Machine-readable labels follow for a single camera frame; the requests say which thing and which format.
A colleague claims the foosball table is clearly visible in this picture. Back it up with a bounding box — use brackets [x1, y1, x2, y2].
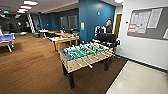
[58, 41, 116, 90]

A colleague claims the white table with dishes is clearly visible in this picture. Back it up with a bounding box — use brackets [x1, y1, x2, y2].
[48, 34, 81, 53]

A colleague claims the long wooden table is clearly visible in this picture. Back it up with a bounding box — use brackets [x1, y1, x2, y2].
[54, 31, 74, 37]

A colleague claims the person in dark shirt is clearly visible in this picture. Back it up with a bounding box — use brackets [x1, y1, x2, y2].
[94, 18, 115, 45]

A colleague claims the brown wooden door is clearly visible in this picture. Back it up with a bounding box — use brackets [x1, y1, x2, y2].
[113, 13, 123, 40]

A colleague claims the small white table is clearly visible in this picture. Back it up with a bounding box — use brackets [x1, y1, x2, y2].
[38, 28, 50, 39]

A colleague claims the grey notice board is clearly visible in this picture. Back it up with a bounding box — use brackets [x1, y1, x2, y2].
[126, 5, 168, 42]

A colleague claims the rectangular ceiling light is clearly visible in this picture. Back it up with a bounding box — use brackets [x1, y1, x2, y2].
[16, 8, 27, 13]
[22, 0, 39, 6]
[20, 4, 33, 10]

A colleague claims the blue ping pong table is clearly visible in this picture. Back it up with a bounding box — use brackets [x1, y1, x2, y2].
[0, 33, 16, 53]

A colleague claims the green exit sign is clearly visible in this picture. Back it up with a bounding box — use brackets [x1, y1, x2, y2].
[3, 9, 11, 15]

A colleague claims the yellow wall sign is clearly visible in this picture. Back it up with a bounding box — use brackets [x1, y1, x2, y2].
[80, 21, 86, 31]

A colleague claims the large wall window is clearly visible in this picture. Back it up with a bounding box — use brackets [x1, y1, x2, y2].
[59, 14, 79, 30]

